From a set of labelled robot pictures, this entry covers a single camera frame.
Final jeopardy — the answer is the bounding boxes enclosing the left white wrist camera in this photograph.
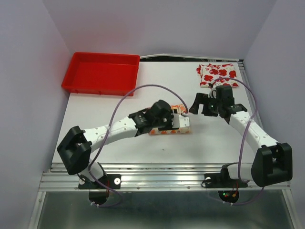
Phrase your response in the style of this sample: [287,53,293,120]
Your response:
[172,114,190,131]

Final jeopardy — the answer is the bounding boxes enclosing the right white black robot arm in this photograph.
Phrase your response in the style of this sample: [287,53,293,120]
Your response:
[189,85,293,187]

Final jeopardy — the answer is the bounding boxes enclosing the red plastic tray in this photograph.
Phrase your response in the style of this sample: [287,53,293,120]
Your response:
[61,52,140,96]

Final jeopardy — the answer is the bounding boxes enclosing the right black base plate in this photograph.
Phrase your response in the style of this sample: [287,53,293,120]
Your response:
[202,173,248,188]

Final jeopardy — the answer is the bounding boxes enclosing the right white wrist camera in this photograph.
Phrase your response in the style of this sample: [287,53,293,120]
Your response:
[208,87,217,98]

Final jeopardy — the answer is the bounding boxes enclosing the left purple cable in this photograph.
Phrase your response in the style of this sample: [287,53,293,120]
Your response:
[88,84,190,208]

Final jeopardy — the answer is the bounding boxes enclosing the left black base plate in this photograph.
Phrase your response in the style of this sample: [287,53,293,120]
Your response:
[78,174,121,190]

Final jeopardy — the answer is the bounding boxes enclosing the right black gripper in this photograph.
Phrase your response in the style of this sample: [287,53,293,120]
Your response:
[188,93,223,116]

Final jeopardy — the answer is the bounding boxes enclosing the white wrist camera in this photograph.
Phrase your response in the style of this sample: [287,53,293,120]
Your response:
[172,114,190,131]
[208,87,217,98]

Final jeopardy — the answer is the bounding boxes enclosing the orange floral print skirt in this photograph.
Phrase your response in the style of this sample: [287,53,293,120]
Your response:
[149,104,191,135]

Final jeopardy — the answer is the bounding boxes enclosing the aluminium frame rails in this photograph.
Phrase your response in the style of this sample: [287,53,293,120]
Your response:
[28,60,304,229]

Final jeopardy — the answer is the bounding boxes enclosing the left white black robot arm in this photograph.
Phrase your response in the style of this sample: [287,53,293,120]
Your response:
[57,100,179,188]

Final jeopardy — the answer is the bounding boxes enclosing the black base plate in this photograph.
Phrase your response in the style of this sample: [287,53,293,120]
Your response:
[78,174,121,190]
[202,173,248,188]

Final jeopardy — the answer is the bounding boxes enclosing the red poppy print skirt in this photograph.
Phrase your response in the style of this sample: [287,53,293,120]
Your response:
[196,63,239,88]

